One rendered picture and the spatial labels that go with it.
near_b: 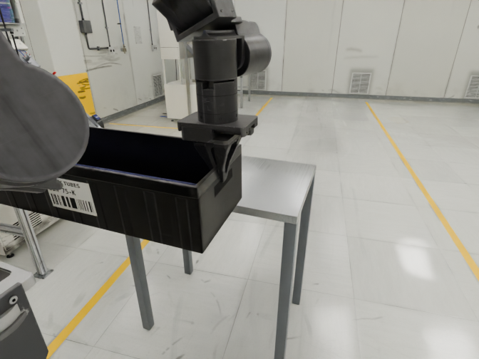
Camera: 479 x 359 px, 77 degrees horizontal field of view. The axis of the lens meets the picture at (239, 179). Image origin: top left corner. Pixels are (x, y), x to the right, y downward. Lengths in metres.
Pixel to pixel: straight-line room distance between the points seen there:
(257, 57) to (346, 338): 1.46
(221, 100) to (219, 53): 0.06
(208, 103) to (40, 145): 0.23
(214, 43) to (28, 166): 0.26
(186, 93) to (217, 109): 4.75
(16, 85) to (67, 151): 0.05
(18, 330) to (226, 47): 0.42
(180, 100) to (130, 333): 4.08
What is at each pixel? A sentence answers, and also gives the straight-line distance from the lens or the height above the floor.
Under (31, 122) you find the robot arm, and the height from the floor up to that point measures 1.25.
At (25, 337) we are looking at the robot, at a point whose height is 0.97.
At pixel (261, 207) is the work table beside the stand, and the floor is 0.80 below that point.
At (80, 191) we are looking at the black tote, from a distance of 0.54.
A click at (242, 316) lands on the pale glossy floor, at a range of 1.71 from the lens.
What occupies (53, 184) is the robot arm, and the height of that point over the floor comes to 1.20.
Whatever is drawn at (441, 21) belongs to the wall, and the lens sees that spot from 8.08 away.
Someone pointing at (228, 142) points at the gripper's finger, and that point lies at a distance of 0.41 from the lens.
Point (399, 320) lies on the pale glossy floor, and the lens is 1.88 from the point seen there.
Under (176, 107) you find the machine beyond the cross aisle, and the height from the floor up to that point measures 0.26.
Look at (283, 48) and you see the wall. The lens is 7.80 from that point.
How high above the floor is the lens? 1.30
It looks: 25 degrees down
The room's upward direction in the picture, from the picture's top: straight up
